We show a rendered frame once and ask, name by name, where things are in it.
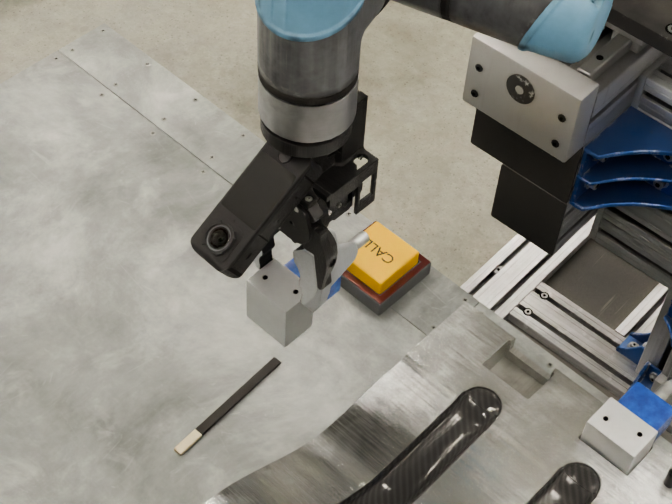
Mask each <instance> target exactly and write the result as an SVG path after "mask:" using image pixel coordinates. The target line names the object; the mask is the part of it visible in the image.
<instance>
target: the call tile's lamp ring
mask: <svg viewBox="0 0 672 504"><path fill-rule="evenodd" d="M418 260H420V261H421V262H420V263H419V264H418V265H417V266H416V267H414V268H413V269H412V270H411V271H410V272H408V273H407V274H406V275H405V276H404V277H402V278H401V279H400V280H399V281H398V282H396V283H395V284H394V285H393V286H392V287H390V288H389V289H388V290H387V291H386V292H384V293H383V294H382V295H381V296H379V295H378V294H376V293H375V292H374V291H372V290H371V289H370V288H369V287H367V286H366V285H365V284H363V283H362V282H361V281H360V280H358V279H357V278H356V277H354V276H353V275H352V274H350V273H349V272H348V271H347V270H346V271H345V272H344V273H343V274H342V275H343V276H344V277H345V278H347V279H348V280H349V281H351V282H352V283H353V284H355V285H356V286H357V287H358V288H360V289H361V290H362V291H364V292H365V293H366V294H367V295H369V296H370V297H371V298H373V299H374V300H375V301H376V302H378V303H379V304H381V303H383V302H384V301H385V300H386V299H387V298H389V297H390V296H391V295H392V294H393V293H395V292H396V291H397V290H398V289H399V288H401V287H402V286H403V285H404V284H405V283H407V282H408V281H409V280H410V279H411V278H412V277H414V276H415V275H416V274H417V273H418V272H420V271H421V270H422V269H423V268H424V267H426V266H427V265H428V264H429V263H430V261H429V260H428V259H426V258H425V257H424V256H422V255H421V254H420V253H419V256H418Z"/></svg>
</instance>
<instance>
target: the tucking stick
mask: <svg viewBox="0 0 672 504"><path fill-rule="evenodd" d="M280 364H281V362H280V361H279V360H278V359H277V358H275V357H273V358H272V359H271V360H270V361H269V362H268V363H267V364H266V365H265V366H263V367H262V368H261V369H260V370H259V371H258V372H257V373H256V374H255V375H254V376H252V377H251V378H250V379H249V380H248V381H247V382H246V383H245V384H244V385H243V386H242V387H240V388H239V389H238V390H237V391H236V392H235V393H234V394H233V395H232V396H231V397H230V398H228V399H227V400H226V401H225V402H224V403H223V404H222V405H221V406H220V407H219V408H217V409H216V410H215V411H214V412H213V413H212V414H211V415H210V416H209V417H208V418H207V419H205V420H204V421H203V422H202V423H201V424H200V425H199V426H198V427H197V428H196V429H194V430H193V431H192V432H191V433H190V434H189V435H188V436H187V437H186V438H185V439H183V440H182V441H181V442H180V443H179V444H178V445H177V446H176V447H175V448H174V451H175V452H177V453H178V454H179V455H182V454H184V453H185V452H186V451H187V450H188V449H189V448H190V447H191V446H192V445H193V444H194V443H196V442H197V441H198V440H199V439H200V438H201V437H202V436H203V435H204V434H205V433H206V432H207V431H208V430H209V429H211V428H212V427H213V426H214V425H215V424H216V423H217V422H218V421H219V420H220V419H221V418H222V417H224V416H225V415H226V414H227V413H228V412H229V411H230V410H231V409H232V408H233V407H234V406H235V405H237V404H238V403H239V402H240V401H241V400H242V399H243V398H244V397H245V396H246V395H247V394H248V393H250V392H251V391H252V390H253V389H254V388H255V387H256V386H257V385H258V384H259V383H260V382H262V381H263V380H264V379H265V378H266V377H267V376H268V375H269V374H270V373H271V372H272V371H273V370H275V369H276V368H277V367H278V366H279V365H280Z"/></svg>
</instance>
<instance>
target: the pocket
mask: <svg viewBox="0 0 672 504"><path fill-rule="evenodd" d="M515 339H516V338H515ZM515 339H514V340H513V341H512V342H511V341H510V340H508V341H507V342H506V343H505V344H504V345H503V346H502V347H500V348H499V349H498V350H497V351H496V352H495V353H494V354H493V355H492V356H491V357H490V358H489V359H488V360H486V361H485V362H484V363H483V364H482V365H483V366H485V367H486V368H487V369H489V370H490V371H491V372H493V373H494V374H495V375H497V376H498V377H499V378H500V379H502V380H503V381H504V382H506V383H507V384H508V385H510V386H511V387H512V388H513V389H515V390H516V391H517V392H519V393H520V394H521V395H523V396H524V397H525V398H526V399H529V398H530V397H531V396H532V395H533V394H535V393H536V392H537V391H538V390H539V389H540V388H541V387H542V386H543V385H544V384H545V383H546V382H547V381H548V380H549V379H550V378H551V377H552V376H553V375H554V373H553V372H552V374H551V375H550V374H549V373H547V372H546V371H545V370H543V369H542V368H541V367H540V366H538V365H537V364H536V363H534V362H533V361H532V360H530V359H529V358H528V357H526V356H525V355H524V354H522V353H521V352H520V351H518V350H517V349H516V348H514V347H513V346H514V343H515Z"/></svg>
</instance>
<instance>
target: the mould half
mask: <svg viewBox="0 0 672 504"><path fill-rule="evenodd" d="M514 339H515V337H514V336H512V335H511V334H510V333H508V332H507V331H505V330H504V329H503V328H501V327H500V326H499V325H497V324H496V323H495V322H493V321H492V320H491V319H489V318H488V317H487V316H485V315H484V314H483V313H481V312H480V311H479V310H477V309H476V308H475V307H473V306H472V305H471V304H469V303H468V302H465V303H464V304H463V305H462V306H461V307H459V308H458V309H457V310H456V311H455V312H454V313H453V314H451V315H450V316H449V317H448V318H447V319H446V320H445V321H444V322H442V323H441V324H440V325H439V326H438V327H437V328H436V329H434V330H433V331H432V332H431V333H430V334H429V335H428V336H426V337H425V338H424V339H423V340H422V341H421V342H420V343H418V344H417V345H416V346H415V347H414V348H413V349H412V350H410V351H409V352H408V353H407V354H406V355H405V356H404V358H403V359H402V360H401V361H400V362H399V363H398V364H396V365H395V366H394V367H393V368H392V369H391V370H390V371H389V372H387V373H386V374H385V375H384V376H383V377H382V378H381V379H380V380H379V381H378V382H377V383H375V384H374V385H373V386H372V387H371V388H370V389H369V390H368V391H367V392H366V393H365V394H363V395H362V396H361V397H360V398H359V399H358V400H357V401H356V402H355V403H354V404H353V405H352V406H350V407H349V408H348V409H347V410H346V411H345V412H344V413H343V414H342V415H341V416H339V417H338V418H337V419H336V420H335V421H334V422H333V423H332V424H331V425H329V426H328V427H327V428H326V429H325V430H324V431H322V432H321V433H320V434H319V435H317V436H316V437H315V438H313V439H312V440H311V441H309V442H308V443H306V444H305V445H303V446H301V447H300V448H298V449H296V450H295V451H293V452H291V453H289V454H288V455H286V456H284V457H282V458H280V459H278V460H276V461H274V462H272V463H270V464H268V465H266V466H264V467H262V468H260V469H258V470H256V471H254V472H252V473H250V474H248V475H246V476H245V477H243V478H241V479H239V480H237V481H236V482H234V483H232V484H231V485H229V486H227V487H226V488H224V489H223V490H221V491H220V492H219V493H217V494H216V495H214V496H213V497H212V498H210V499H209V500H208V501H207V502H205V503H204V504H337V503H339V502H341V501H342V500H344V499H346V498H347V497H349V496H350V495H352V494H353V493H355V492H356V491H358V490H359V489H361V488H362V487H363V486H365V485H366V484H367V483H368V482H370V481H371V480H372V479H373V478H375V477H376V476H377V475H378V474H379V473H380V472H381V471H382V470H383V469H384V468H385V467H387V466H388V465H389V464H390V463H391V462H392V461H393V460H394V459H395V458H396V457H397V456H398V455H399V454H400V453H401V452H402V451H403V450H404V449H405V448H406V447H408V446H409V445H410V444H411V443H412V442H413V441H414V440H415V439H416V438H417V437H418V436H419V435H420V434H421V433H422V432H423V431H424V430H425V429H426V428H427V427H428V426H429V425H430V424H431V423H432V422H433V421H434V420H435V419H436V418H437V417H438V416H439V415H440V414H441V413H442V412H443V411H444V410H445V409H446V408H448V407H449V406H450V405H451V404H452V403H453V402H454V401H455V400H456V399H457V397H458V396H459V395H460V394H461V393H462V392H463V391H465V392H466V391H467V390H469V389H471V388H474V387H485V388H488V389H490V390H492V391H493V392H495V393H496V394H497V395H498V397H499V398H500V400H501V403H502V409H501V412H500V414H499V415H498V419H497V420H496V421H495V422H494V423H493V424H492V425H491V426H490V427H489V429H488V430H487V431H486V432H484V433H483V434H482V435H481V436H480V437H479V438H478V439H477V440H476V441H475V442H474V443H473V444H472V445H471V446H470V447H469V448H468V449H467V450H466V451H465V452H464V453H463V454H462V455H461V456H460V457H459V458H458V459H457V460H456V461H455V462H454V463H453V464H452V465H451V466H450V467H449V468H448V469H447V470H446V471H445V472H444V473H443V474H442V475H441V476H440V477H439V478H438V479H437V480H436V481H435V482H434V483H433V484H432V485H431V486H430V487H429V488H428V489H427V490H426V491H425V492H424V493H423V494H422V495H421V496H420V497H419V498H418V499H417V500H416V501H415V502H414V503H413V504H526V503H527V502H528V501H529V500H530V499H531V498H532V497H533V496H534V495H535V494H536V493H537V492H538V491H539V490H540V489H541V488H542V487H543V486H544V485H545V484H546V483H547V482H548V480H549V479H550V478H551V477H552V476H553V475H554V474H555V472H556V471H557V470H558V469H559V468H560V467H564V466H565V465H567V464H569V463H574V462H578V463H583V464H586V465H588V466H590V467H591V468H593V469H594V470H595V471H596V473H597V474H598V476H599V478H600V481H601V487H600V490H599V492H598V494H597V495H598V496H597V497H596V498H595V499H594V500H593V502H592V503H591V504H672V488H667V487H666V486H665V485H664V483H663V481H664V479H665V477H666V475H667V473H668V471H669V470H670V469H671V468H672V454H670V453H669V452H668V451H666V450H665V449H664V448H662V447H661V446H660V445H658V444H657V443H656V442H654V443H653V444H652V447H653V449H652V450H651V451H650V452H649V453H648V454H647V455H646V457H645V458H644V459H643V460H642V461H641V462H640V463H639V464H638V465H637V466H636V467H635V468H634V470H633V471H632V472H631V473H630V474H629V475H628V476H627V475H625V474H624V473H623V472H622V471H620V470H619V469H618V468H616V467H615V466H614V465H612V464H611V463H610V462H609V461H607V460H606V459H605V458H603V457H602V456H601V455H599V454H598V453H597V452H595V451H594V450H593V449H592V448H590V447H589V446H588V445H586V444H585V443H584V442H582V441H581V440H580V439H579V438H578V437H579V436H580V435H581V434H582V433H583V431H584V428H585V425H586V423H587V421H588V420H589V419H590V418H591V417H592V416H593V415H594V414H595V413H596V412H597V411H598V410H599V409H600V408H601V407H602V406H603V403H602V402H601V401H599V400H598V399H597V398H595V397H594V396H593V395H591V394H590V393H589V392H587V391H586V390H585V389H583V388H582V387H581V386H579V385H578V384H577V383H575V382H574V381H573V380H571V379H570V378H568V377H567V376H566V375H564V374H563V373H562V372H560V371H559V370H558V369H555V370H554V371H552V372H553V373H554V375H553V376H552V377H551V378H550V379H549V380H548V381H547V382H546V383H545V384H544V385H543V386H542V387H541V388H540V389H539V390H538V391H537V392H536V393H535V394H533V395H532V396H531V397H530V398H529V399H526V398H525V397H524V396H523V395H521V394H520V393H519V392H517V391H516V390H515V389H513V388H512V387H511V386H510V385H508V384H507V383H506V382H504V381H503V380H502V379H500V378H499V377H498V376H497V375H495V374H494V373H493V372H491V371H490V370H489V369H487V368H486V367H485V366H483V365H482V364H483V363H484V362H485V361H486V360H488V359H489V358H490V357H491V356H492V355H493V354H494V353H495V352H496V351H497V350H498V349H499V348H500V347H502V346H503V345H504V344H505V343H506V342H507V341H508V340H510V341H511V342H512V341H513V340H514Z"/></svg>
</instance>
